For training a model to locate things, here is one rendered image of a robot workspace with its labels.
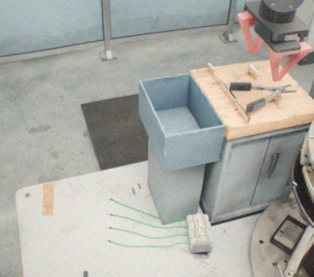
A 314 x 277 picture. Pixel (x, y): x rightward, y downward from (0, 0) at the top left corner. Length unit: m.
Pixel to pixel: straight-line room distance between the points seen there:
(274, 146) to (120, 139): 1.49
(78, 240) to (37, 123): 1.59
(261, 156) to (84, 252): 0.41
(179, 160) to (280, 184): 0.28
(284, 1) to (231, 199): 0.46
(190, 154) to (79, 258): 0.32
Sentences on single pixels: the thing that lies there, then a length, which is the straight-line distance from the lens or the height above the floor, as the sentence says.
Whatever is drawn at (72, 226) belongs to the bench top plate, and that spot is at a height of 0.78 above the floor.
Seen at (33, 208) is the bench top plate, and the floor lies 0.78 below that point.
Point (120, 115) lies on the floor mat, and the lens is 2.34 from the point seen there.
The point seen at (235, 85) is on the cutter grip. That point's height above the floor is 1.09.
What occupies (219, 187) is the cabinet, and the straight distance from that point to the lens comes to 0.77.
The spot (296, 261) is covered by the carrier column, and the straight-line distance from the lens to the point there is 0.76.
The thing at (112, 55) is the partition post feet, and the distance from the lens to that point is 2.92.
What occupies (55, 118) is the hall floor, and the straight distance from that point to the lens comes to 2.39.
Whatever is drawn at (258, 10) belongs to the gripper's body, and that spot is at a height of 1.25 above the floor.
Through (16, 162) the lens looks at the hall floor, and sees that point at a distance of 2.17.
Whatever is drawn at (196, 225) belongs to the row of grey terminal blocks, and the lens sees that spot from 0.82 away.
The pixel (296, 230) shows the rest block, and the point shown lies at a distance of 0.84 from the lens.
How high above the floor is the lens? 1.49
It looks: 40 degrees down
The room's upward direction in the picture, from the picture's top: 2 degrees clockwise
